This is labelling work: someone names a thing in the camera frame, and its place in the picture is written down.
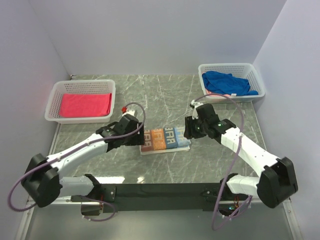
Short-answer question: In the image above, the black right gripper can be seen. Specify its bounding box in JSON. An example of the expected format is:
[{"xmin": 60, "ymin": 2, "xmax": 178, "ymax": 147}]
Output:
[{"xmin": 183, "ymin": 115, "xmax": 209, "ymax": 140}]

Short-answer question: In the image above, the beige patterned towel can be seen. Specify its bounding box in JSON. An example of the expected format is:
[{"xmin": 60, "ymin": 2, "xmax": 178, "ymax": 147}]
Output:
[{"xmin": 140, "ymin": 126, "xmax": 191, "ymax": 155}]

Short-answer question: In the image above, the blue towel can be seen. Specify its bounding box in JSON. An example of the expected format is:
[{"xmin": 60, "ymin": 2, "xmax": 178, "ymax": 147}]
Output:
[{"xmin": 201, "ymin": 71, "xmax": 259, "ymax": 96}]

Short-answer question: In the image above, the pink red towel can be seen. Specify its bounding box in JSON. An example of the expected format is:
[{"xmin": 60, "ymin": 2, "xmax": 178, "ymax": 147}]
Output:
[{"xmin": 59, "ymin": 93, "xmax": 112, "ymax": 118}]

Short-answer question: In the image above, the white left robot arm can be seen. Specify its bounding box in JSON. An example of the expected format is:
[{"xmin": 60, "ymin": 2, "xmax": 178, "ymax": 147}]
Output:
[{"xmin": 21, "ymin": 113, "xmax": 144, "ymax": 208}]

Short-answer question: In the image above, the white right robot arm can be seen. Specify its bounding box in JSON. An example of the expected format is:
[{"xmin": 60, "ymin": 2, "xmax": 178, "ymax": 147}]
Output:
[{"xmin": 184, "ymin": 101, "xmax": 299, "ymax": 209}]

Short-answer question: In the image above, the white basket with towels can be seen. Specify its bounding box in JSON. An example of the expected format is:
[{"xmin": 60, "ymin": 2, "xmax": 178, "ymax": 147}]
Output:
[{"xmin": 198, "ymin": 63, "xmax": 265, "ymax": 104}]

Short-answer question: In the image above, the peach orange towel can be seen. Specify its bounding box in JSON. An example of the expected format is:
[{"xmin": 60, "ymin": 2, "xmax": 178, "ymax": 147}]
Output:
[{"xmin": 206, "ymin": 91, "xmax": 231, "ymax": 97}]

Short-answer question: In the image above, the empty white plastic basket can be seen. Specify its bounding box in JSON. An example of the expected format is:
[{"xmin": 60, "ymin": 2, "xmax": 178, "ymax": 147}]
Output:
[{"xmin": 44, "ymin": 79, "xmax": 116, "ymax": 124}]

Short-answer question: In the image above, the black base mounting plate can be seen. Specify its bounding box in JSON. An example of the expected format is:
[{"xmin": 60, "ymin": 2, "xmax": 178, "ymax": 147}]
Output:
[{"xmin": 70, "ymin": 182, "xmax": 248, "ymax": 216}]

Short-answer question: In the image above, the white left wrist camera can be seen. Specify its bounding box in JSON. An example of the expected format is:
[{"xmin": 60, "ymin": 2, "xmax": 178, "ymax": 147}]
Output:
[{"xmin": 121, "ymin": 106, "xmax": 138, "ymax": 117}]

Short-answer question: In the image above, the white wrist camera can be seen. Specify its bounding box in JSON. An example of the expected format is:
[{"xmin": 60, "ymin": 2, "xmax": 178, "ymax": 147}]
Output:
[
  {"xmin": 121, "ymin": 106, "xmax": 138, "ymax": 117},
  {"xmin": 190, "ymin": 100, "xmax": 203, "ymax": 120}
]

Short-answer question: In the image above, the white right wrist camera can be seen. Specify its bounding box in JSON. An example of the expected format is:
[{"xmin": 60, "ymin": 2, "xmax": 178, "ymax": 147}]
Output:
[{"xmin": 190, "ymin": 100, "xmax": 203, "ymax": 120}]

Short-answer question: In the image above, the aluminium rail frame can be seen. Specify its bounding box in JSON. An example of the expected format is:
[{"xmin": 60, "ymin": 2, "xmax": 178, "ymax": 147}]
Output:
[{"xmin": 14, "ymin": 181, "xmax": 305, "ymax": 240}]

